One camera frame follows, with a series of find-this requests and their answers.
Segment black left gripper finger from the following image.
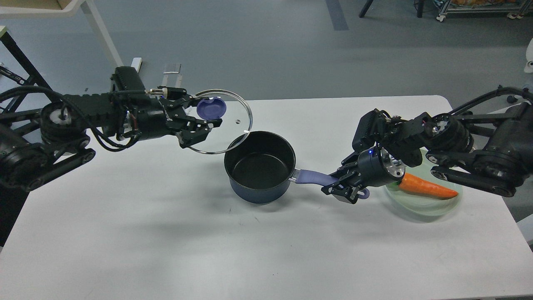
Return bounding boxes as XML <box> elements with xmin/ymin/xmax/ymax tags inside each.
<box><xmin>168</xmin><ymin>87</ymin><xmax>205</xmax><ymax>112</ymax></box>
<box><xmin>177</xmin><ymin>116</ymin><xmax>223</xmax><ymax>149</ymax></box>

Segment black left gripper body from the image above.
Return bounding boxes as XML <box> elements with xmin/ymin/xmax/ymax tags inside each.
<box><xmin>136</xmin><ymin>90</ymin><xmax>188</xmax><ymax>141</ymax></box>

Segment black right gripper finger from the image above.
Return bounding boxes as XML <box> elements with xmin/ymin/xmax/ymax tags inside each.
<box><xmin>321</xmin><ymin>178</ymin><xmax>367</xmax><ymax>204</ymax></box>
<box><xmin>329</xmin><ymin>153</ymin><xmax>361</xmax><ymax>180</ymax></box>

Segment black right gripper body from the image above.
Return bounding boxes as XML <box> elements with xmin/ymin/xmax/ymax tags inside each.
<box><xmin>354</xmin><ymin>147</ymin><xmax>406</xmax><ymax>188</ymax></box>

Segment glass lid with blue knob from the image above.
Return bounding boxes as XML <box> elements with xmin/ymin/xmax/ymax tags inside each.
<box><xmin>185</xmin><ymin>89</ymin><xmax>253</xmax><ymax>155</ymax></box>

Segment blue saucepan with handle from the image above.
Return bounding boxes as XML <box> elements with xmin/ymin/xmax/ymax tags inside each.
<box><xmin>224</xmin><ymin>131</ymin><xmax>370</xmax><ymax>205</ymax></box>

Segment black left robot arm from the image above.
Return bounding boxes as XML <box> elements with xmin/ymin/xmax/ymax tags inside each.
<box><xmin>0</xmin><ymin>66</ymin><xmax>222</xmax><ymax>192</ymax></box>

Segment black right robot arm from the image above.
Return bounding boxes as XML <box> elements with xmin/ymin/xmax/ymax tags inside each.
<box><xmin>321</xmin><ymin>87</ymin><xmax>533</xmax><ymax>204</ymax></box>

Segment orange toy carrot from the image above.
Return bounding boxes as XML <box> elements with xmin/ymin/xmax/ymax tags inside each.
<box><xmin>397</xmin><ymin>173</ymin><xmax>459</xmax><ymax>199</ymax></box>

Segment pale green glass plate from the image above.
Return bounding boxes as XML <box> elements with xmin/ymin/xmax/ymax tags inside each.
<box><xmin>385</xmin><ymin>148</ymin><xmax>463</xmax><ymax>217</ymax></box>

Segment black furniture legs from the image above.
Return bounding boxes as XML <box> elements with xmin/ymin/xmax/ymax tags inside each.
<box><xmin>358</xmin><ymin>0</ymin><xmax>429</xmax><ymax>19</ymax></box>

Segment white office chair base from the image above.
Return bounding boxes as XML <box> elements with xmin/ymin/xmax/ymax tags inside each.
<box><xmin>506</xmin><ymin>38</ymin><xmax>533</xmax><ymax>105</ymax></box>

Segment white desk with legs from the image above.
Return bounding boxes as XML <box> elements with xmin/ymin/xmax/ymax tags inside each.
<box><xmin>0</xmin><ymin>0</ymin><xmax>125</xmax><ymax>68</ymax></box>

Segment metal wheeled cart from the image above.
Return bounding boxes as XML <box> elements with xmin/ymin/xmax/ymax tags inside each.
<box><xmin>433</xmin><ymin>0</ymin><xmax>532</xmax><ymax>22</ymax></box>

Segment black metal frame table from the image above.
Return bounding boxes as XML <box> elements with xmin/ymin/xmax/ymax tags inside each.
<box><xmin>0</xmin><ymin>26</ymin><xmax>52</xmax><ymax>125</ymax></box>

